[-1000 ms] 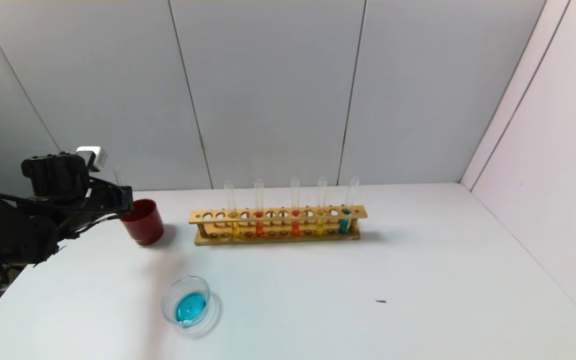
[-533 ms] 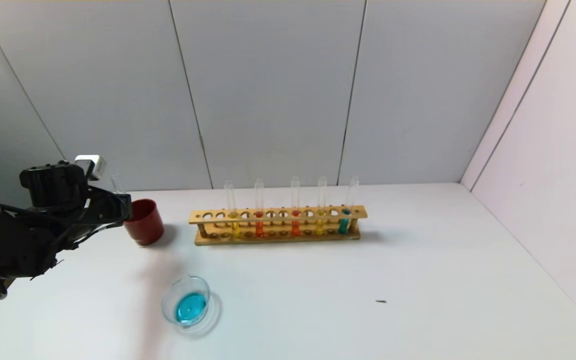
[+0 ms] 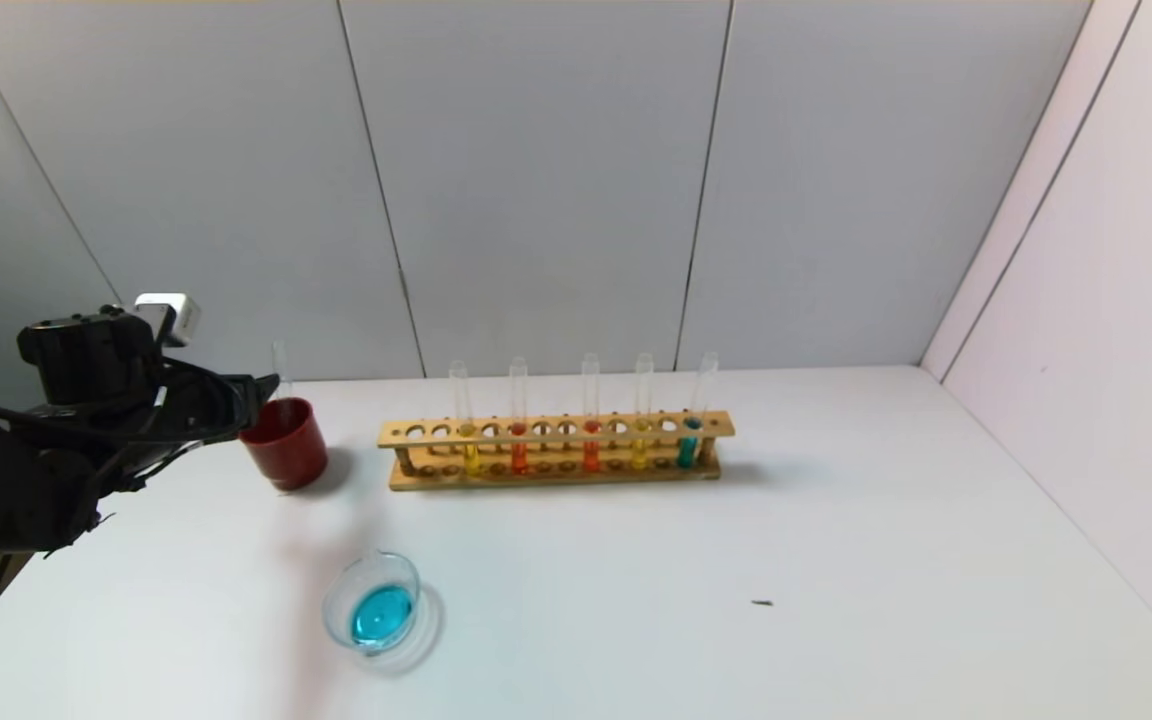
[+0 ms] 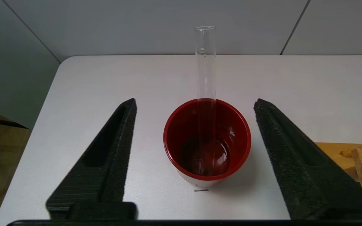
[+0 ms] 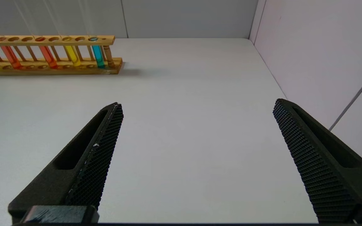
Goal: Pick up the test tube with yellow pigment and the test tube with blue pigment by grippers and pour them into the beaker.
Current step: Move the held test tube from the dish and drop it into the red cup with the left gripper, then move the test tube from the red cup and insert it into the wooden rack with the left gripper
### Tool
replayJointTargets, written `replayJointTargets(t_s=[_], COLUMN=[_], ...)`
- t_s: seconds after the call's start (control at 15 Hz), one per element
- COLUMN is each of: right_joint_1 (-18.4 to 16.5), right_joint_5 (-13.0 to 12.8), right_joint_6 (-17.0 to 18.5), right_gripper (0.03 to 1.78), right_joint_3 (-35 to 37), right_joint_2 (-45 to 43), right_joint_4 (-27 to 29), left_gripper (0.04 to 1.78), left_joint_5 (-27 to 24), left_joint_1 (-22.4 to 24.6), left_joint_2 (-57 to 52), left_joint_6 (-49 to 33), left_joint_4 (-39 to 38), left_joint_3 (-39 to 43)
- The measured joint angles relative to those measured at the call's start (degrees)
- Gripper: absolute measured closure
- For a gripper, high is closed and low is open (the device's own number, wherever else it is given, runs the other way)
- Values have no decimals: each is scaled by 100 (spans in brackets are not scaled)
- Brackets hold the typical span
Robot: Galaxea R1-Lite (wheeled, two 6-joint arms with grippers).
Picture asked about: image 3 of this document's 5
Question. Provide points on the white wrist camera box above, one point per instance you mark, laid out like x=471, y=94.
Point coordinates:
x=168, y=318

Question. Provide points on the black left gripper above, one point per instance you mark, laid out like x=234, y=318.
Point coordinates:
x=232, y=398

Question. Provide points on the blue pigment glass test tube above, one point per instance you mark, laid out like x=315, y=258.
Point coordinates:
x=280, y=368
x=686, y=452

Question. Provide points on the orange pigment glass test tube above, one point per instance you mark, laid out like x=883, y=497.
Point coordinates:
x=591, y=458
x=519, y=460

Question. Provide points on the wooden test tube rack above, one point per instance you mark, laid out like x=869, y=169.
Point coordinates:
x=536, y=481

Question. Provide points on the dark red plastic cup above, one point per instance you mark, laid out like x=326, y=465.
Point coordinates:
x=286, y=450

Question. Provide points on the yellow pigment glass test tube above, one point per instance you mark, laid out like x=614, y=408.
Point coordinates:
x=472, y=462
x=639, y=457

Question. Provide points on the clear glass beaker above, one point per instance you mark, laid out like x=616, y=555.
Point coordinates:
x=381, y=615

